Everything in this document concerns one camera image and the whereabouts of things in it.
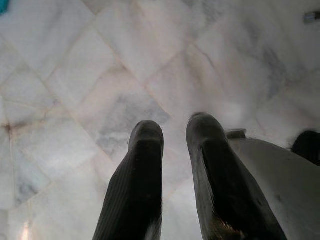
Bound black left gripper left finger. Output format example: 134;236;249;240
91;119;165;240

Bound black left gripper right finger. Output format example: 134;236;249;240
185;112;289;240

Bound black robot foot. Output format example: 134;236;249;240
290;130;320;167

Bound small metallic object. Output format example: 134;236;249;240
303;11;320;25

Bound teal object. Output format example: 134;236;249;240
0;0;11;15

